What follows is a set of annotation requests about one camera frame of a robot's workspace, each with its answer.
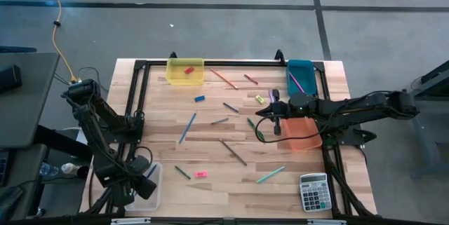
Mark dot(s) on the red crayon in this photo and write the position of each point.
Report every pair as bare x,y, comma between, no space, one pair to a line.
250,79

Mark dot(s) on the black speaker box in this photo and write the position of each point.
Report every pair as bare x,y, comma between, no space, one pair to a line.
8,78

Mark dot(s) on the dark brown pencil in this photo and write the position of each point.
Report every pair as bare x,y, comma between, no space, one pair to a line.
233,152

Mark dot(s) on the black aluminium table frame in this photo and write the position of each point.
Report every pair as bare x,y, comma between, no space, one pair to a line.
245,63

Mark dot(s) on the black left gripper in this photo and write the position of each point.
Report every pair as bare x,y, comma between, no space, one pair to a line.
138,169

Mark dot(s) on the grey desk calculator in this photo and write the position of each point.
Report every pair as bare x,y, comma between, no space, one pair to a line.
315,192

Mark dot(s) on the grey side desk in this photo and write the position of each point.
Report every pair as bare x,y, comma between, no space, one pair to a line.
24,113

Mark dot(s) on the mint green pen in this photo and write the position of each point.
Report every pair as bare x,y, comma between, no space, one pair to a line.
270,175

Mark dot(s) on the silver metal bracket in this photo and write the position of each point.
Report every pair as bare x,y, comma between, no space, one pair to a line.
130,221
327,222

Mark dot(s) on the pink eraser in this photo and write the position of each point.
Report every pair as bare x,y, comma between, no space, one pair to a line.
201,174

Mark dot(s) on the orange pencil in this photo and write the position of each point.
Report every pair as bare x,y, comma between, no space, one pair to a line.
224,78

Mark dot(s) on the yellow eraser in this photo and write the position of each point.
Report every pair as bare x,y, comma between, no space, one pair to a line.
260,99

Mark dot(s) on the teal plastic bin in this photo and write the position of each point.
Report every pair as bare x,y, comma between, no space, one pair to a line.
308,74

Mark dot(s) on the orange plastic bin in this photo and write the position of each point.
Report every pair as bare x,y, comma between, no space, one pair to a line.
298,128

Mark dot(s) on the clear plastic bin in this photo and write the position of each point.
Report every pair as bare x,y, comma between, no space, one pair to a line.
156,205

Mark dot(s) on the purple pencil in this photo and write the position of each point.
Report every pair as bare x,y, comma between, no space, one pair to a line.
271,95

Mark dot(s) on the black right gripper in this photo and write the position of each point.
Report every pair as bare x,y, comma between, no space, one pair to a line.
301,106

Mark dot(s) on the blue eraser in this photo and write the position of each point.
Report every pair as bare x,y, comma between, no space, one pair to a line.
199,98

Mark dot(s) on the white paper sheet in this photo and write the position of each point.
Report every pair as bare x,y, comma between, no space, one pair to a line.
84,138

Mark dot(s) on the yellow translucent plastic bin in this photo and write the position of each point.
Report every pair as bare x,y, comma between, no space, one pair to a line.
177,78

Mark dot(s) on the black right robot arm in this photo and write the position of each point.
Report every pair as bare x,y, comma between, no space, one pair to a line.
350,107

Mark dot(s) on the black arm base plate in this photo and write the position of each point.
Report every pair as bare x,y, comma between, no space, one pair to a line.
350,137
115,139

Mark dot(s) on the pink pencil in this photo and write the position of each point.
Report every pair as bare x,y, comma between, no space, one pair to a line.
296,82

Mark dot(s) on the red eraser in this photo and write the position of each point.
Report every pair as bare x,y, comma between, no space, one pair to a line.
189,70

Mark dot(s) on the grey pen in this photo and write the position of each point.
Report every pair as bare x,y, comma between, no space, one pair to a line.
220,121

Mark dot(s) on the clear water bottle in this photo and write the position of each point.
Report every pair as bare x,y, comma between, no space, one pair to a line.
47,169

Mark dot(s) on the light blue pencil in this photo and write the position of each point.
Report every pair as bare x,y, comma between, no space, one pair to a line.
187,128

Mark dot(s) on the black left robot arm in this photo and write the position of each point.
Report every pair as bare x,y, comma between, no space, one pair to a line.
105,109

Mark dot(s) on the grey-blue metal table frame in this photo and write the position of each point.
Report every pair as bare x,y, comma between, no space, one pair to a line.
426,148

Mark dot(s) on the white bottle black cap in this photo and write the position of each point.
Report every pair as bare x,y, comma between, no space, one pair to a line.
72,168

